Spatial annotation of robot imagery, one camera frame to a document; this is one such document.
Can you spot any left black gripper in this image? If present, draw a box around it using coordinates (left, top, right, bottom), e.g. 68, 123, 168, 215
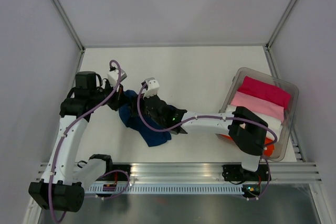
90, 79, 130, 111

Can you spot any blue t-shirt with print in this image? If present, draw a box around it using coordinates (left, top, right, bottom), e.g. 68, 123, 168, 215
119, 90, 186, 147

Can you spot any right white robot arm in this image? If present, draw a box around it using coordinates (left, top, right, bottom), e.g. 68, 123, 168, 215
136, 95, 268, 179

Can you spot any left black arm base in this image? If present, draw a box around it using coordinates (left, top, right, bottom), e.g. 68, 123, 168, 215
103, 164, 131, 182

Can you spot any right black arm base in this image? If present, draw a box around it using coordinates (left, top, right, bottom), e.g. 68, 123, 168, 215
222, 164, 270, 184

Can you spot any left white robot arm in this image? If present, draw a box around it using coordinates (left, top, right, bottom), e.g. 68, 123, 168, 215
28, 68, 127, 212

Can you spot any light pink folded t-shirt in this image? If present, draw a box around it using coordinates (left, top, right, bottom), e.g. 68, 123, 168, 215
230, 92, 284, 122

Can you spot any magenta folded t-shirt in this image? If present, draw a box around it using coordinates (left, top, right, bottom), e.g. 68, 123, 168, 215
237, 76, 291, 109

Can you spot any clear plastic storage bin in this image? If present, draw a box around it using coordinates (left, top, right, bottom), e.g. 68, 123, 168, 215
220, 67, 299, 162

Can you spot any white folded t-shirt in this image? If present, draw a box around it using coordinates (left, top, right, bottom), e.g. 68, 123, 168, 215
225, 105, 282, 132

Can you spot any orange folded t-shirt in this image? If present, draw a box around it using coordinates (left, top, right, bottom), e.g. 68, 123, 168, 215
219, 134, 275, 157

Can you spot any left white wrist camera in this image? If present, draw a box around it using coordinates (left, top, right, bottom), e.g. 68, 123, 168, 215
107, 69, 127, 88

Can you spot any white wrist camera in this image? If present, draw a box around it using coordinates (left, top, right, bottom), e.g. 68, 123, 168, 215
107, 69, 127, 88
142, 77, 160, 98

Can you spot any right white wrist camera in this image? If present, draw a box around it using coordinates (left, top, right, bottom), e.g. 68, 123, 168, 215
142, 77, 160, 98

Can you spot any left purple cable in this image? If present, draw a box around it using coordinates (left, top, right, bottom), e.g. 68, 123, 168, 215
48, 59, 130, 224

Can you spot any purple cable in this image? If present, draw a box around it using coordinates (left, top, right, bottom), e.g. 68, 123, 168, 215
137, 82, 278, 200
48, 59, 130, 224

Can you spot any white slotted cable duct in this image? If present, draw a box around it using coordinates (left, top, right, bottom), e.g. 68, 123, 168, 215
86, 183, 244, 196

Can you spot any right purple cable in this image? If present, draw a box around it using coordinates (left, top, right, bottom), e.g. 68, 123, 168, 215
137, 82, 278, 200

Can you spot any left aluminium frame post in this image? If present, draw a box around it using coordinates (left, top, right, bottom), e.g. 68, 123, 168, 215
50, 0, 85, 52

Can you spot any aluminium frame post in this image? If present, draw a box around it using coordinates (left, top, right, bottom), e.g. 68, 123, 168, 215
265, 0, 298, 50
50, 0, 85, 52

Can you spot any aluminium front rail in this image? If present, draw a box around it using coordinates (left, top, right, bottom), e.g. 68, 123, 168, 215
36, 162, 322, 183

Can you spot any right aluminium frame post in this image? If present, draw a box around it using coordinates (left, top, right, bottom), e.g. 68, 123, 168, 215
265, 0, 298, 50

